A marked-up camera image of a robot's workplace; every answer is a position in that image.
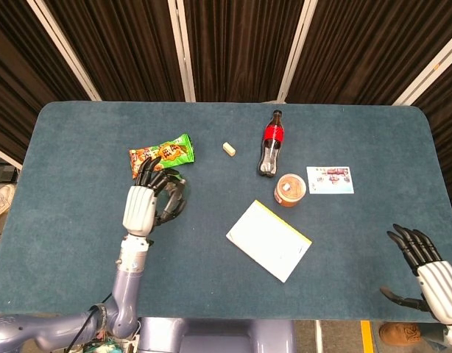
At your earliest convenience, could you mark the white partition post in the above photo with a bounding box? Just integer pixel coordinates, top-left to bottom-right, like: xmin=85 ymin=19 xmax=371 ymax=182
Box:
xmin=392 ymin=36 xmax=452 ymax=107
xmin=276 ymin=0 xmax=318 ymax=104
xmin=167 ymin=0 xmax=197 ymax=103
xmin=26 ymin=0 xmax=102 ymax=102

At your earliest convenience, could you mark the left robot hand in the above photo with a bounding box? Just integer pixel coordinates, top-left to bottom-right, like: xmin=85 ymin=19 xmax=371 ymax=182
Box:
xmin=121 ymin=157 xmax=188 ymax=237

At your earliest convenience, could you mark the yellow floor tape strip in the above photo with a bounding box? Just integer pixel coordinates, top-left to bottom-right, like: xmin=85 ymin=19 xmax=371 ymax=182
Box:
xmin=359 ymin=320 xmax=373 ymax=353

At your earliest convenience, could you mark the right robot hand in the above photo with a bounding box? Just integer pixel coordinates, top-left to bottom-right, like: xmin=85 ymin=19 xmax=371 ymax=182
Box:
xmin=379 ymin=223 xmax=452 ymax=325

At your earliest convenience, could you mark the black cable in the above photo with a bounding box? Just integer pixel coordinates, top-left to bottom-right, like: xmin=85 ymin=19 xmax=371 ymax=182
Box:
xmin=66 ymin=293 xmax=113 ymax=353

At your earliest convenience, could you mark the orange round cup container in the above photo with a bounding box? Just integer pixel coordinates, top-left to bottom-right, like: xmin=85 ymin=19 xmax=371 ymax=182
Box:
xmin=273 ymin=173 xmax=308 ymax=208

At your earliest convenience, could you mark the dark brown corrugated panel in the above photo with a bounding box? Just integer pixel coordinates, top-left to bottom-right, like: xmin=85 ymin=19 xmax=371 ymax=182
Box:
xmin=287 ymin=0 xmax=452 ymax=106
xmin=0 ymin=0 xmax=91 ymax=166
xmin=44 ymin=0 xmax=186 ymax=102
xmin=184 ymin=0 xmax=305 ymax=103

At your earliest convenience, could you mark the white notepad with yellow edge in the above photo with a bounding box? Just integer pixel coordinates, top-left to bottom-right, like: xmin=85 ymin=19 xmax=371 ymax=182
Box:
xmin=225 ymin=199 xmax=313 ymax=284

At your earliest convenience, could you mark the blue felt table cover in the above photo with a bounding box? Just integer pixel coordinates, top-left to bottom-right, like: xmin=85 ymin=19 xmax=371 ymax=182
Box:
xmin=0 ymin=101 xmax=452 ymax=325

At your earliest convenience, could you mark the grey robot torso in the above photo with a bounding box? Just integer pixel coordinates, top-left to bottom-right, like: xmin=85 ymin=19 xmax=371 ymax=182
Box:
xmin=136 ymin=317 xmax=297 ymax=353

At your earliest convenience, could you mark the cola bottle with red label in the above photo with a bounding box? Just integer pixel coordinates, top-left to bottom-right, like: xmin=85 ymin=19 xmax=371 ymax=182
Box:
xmin=258 ymin=109 xmax=287 ymax=179

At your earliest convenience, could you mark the printed sticker card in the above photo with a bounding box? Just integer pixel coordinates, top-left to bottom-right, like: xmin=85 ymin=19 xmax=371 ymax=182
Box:
xmin=306 ymin=165 xmax=355 ymax=195

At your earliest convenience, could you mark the green orange snack bag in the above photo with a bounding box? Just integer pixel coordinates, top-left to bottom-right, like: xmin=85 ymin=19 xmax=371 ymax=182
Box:
xmin=129 ymin=132 xmax=196 ymax=180

